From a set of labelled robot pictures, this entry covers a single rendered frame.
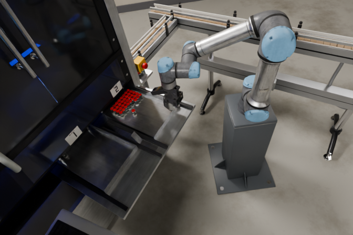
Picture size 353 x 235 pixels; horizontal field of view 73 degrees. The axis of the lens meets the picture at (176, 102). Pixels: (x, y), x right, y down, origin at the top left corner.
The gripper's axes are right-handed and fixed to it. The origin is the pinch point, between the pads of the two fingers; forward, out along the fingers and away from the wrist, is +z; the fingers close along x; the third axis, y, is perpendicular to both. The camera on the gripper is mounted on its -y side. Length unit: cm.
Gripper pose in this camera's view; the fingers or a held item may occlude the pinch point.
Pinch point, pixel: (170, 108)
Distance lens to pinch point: 134.1
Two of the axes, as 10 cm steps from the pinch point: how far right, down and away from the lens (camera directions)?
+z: 1.1, 6.4, 7.6
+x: 4.9, -7.0, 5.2
